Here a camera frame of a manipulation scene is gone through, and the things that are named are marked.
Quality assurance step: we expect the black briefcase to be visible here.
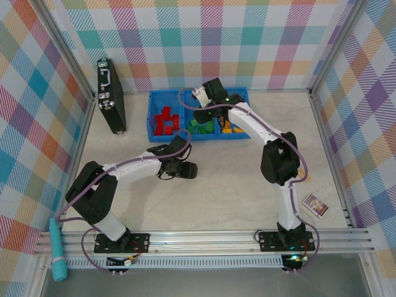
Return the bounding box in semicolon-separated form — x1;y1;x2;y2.
97;58;127;135

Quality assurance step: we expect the small playing card box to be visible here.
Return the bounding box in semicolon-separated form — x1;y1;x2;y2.
303;193;330;218

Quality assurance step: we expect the teal cylindrical tube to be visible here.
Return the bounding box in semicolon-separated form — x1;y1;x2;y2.
48;217;68;282

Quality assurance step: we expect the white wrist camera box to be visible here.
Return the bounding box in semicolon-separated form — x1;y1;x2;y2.
191;85;212;108

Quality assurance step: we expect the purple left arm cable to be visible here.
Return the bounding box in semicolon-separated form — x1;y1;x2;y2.
55;129;192;273

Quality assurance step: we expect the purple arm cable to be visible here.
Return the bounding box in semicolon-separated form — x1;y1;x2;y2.
55;129;192;273
178;88;320;275

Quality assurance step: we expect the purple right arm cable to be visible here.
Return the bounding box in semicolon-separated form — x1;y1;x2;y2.
178;88;320;275

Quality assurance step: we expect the thin aluminium back rail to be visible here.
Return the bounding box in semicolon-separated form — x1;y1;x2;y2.
122;88;312;94

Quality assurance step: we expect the wide aluminium base rail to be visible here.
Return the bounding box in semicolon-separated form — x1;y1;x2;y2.
33;228;372;257

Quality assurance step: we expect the white slotted cable duct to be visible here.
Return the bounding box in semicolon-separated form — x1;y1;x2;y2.
66;257;284;269

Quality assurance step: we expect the small wired connector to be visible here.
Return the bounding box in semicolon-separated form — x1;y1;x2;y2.
106;254;140;269
282;252;310;272

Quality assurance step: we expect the aluminium side rail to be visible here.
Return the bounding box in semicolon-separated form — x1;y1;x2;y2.
55;94;97;231
308;89;356;230

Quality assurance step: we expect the aluminium frame post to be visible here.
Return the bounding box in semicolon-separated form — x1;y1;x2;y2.
36;0;97;100
308;0;371;93

